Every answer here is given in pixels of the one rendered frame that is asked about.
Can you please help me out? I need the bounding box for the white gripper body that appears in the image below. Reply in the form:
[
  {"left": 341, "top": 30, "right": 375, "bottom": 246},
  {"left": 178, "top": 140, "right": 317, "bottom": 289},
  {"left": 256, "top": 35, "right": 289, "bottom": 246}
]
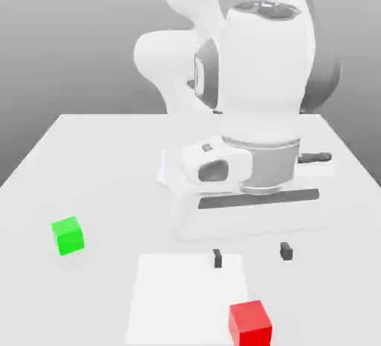
[{"left": 174, "top": 187, "right": 338, "bottom": 243}]

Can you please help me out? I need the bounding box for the small red cube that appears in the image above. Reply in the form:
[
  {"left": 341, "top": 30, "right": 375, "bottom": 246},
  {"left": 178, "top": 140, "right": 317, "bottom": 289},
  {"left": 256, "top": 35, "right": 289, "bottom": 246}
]
[{"left": 228, "top": 300, "right": 273, "bottom": 346}]

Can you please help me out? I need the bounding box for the small green cube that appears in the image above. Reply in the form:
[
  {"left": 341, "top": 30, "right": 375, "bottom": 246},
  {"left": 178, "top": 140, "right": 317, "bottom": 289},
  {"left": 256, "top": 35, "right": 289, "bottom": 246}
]
[{"left": 51, "top": 216, "right": 86, "bottom": 257}]

